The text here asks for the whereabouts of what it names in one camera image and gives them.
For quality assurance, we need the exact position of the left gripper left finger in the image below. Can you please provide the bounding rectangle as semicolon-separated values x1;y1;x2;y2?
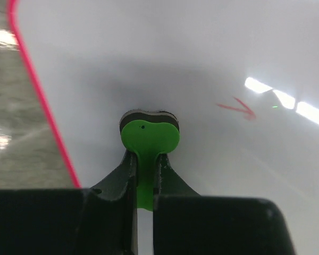
0;152;138;254

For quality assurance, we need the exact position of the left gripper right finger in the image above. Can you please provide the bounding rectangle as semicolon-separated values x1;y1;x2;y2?
153;155;295;254

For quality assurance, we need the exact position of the green whiteboard eraser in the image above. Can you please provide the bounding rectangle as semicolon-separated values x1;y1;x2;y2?
119;109;180;211

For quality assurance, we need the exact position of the pink framed whiteboard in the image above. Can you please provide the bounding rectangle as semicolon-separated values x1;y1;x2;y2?
8;1;319;254

